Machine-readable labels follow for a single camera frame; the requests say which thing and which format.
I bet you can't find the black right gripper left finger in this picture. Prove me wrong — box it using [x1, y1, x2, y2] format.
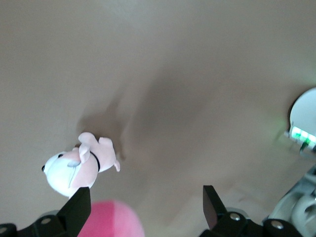
[0, 187, 91, 237]

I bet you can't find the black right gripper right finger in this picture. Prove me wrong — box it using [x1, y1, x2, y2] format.
[199, 185, 304, 237]

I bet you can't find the hot pink round plush toy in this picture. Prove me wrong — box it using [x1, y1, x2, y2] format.
[78, 200, 145, 237]

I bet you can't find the pale pink white plush dog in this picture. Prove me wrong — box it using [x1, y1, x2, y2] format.
[41, 132, 121, 198]

